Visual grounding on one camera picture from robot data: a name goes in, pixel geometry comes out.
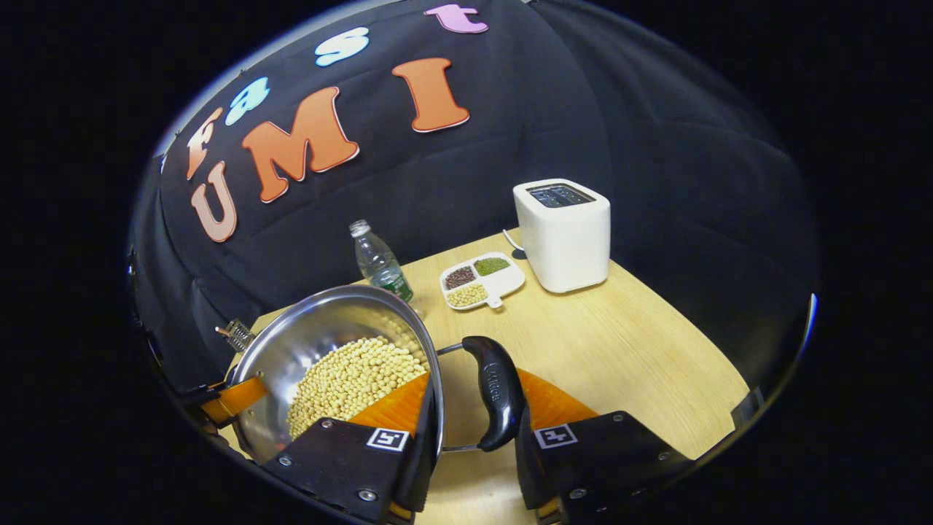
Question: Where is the clear plastic water bottle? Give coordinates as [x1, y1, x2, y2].
[348, 219, 414, 303]

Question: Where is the white divided plate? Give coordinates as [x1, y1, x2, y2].
[440, 252, 526, 312]

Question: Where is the black backdrop cloth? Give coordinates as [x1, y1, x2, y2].
[128, 0, 821, 409]

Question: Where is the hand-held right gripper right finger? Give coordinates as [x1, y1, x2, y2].
[514, 368, 695, 525]

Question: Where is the steel pot with black handles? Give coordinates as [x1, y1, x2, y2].
[226, 284, 527, 467]

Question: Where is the pile of yellow soybeans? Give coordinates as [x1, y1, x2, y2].
[286, 335, 429, 440]

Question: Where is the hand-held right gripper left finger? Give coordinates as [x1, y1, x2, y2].
[261, 372, 444, 525]

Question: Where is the white toaster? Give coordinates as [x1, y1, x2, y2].
[512, 179, 612, 294]

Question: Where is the small glass jar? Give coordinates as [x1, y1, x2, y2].
[215, 319, 256, 354]

